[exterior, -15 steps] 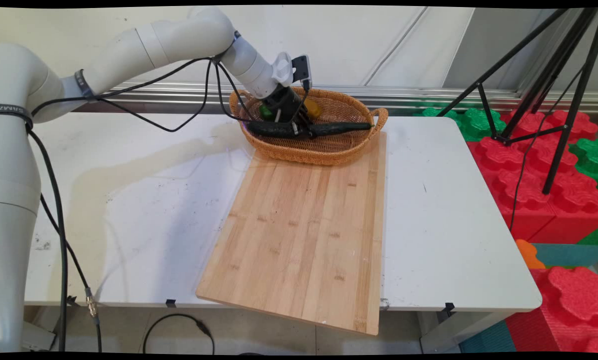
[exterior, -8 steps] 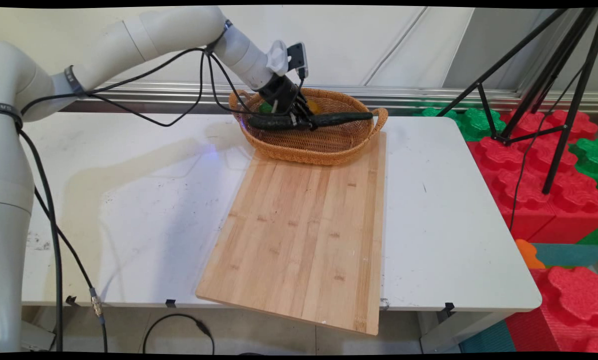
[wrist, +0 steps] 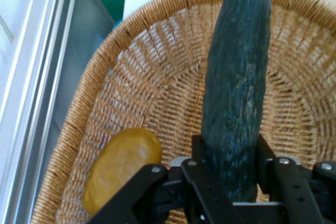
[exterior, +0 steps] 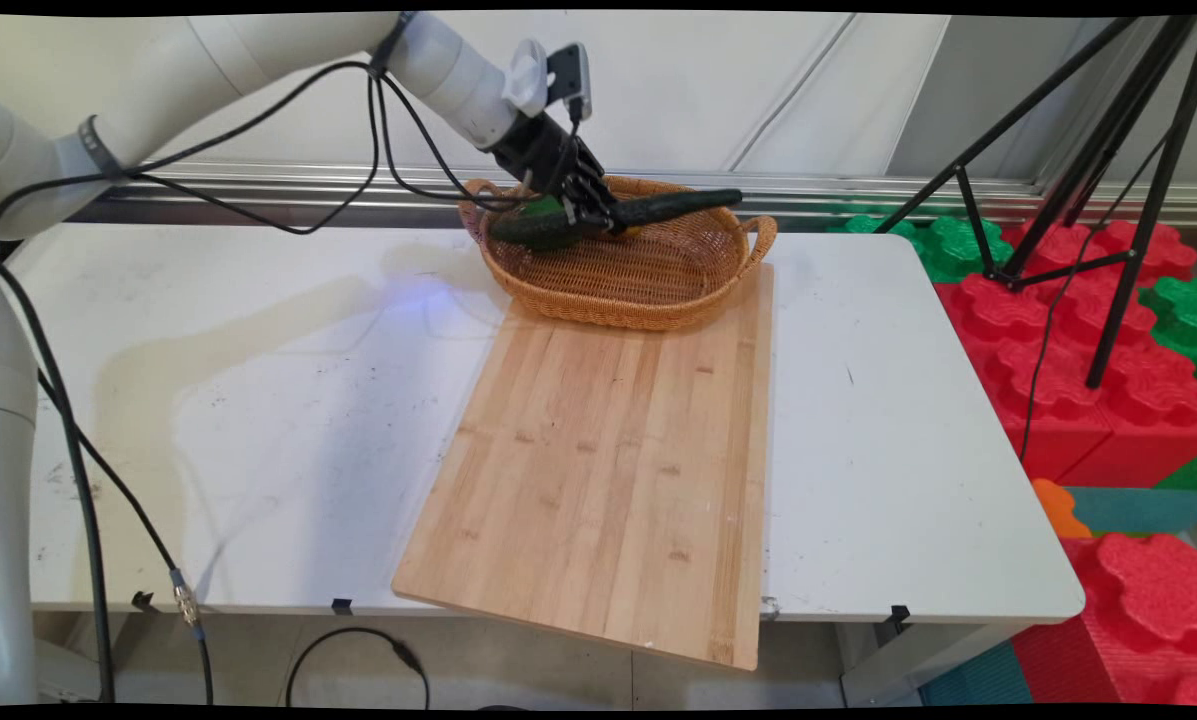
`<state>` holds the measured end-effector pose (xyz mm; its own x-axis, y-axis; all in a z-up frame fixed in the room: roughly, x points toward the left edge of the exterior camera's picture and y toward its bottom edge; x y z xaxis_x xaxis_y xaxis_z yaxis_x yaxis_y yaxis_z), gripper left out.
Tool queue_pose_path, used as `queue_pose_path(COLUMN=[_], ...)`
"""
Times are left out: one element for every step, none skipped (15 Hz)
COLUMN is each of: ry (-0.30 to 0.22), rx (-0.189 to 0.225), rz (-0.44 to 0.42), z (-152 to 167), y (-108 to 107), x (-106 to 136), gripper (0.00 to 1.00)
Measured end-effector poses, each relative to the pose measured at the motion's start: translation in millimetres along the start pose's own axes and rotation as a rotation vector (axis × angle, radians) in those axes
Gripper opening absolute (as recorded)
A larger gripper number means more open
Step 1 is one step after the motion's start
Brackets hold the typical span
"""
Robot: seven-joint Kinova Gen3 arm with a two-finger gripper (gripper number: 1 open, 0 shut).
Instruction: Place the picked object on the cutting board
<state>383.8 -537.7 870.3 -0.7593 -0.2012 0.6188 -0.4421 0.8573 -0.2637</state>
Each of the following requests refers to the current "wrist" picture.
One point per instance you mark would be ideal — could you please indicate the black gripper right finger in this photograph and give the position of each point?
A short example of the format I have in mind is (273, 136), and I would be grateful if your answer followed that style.
(302, 192)

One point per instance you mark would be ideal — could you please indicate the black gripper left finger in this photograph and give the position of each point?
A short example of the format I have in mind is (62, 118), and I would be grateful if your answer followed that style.
(162, 195)

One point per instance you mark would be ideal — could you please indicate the dark green toy cucumber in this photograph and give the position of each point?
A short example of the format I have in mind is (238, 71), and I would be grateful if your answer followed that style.
(236, 77)

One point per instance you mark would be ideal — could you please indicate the yellow toy potato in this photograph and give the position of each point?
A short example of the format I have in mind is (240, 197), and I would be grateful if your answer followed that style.
(123, 161)

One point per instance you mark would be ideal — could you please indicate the woven wicker basket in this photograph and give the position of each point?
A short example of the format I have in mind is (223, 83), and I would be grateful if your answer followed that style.
(170, 103)

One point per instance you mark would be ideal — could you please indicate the aluminium wall rail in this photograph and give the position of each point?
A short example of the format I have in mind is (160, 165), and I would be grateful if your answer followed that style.
(34, 77)

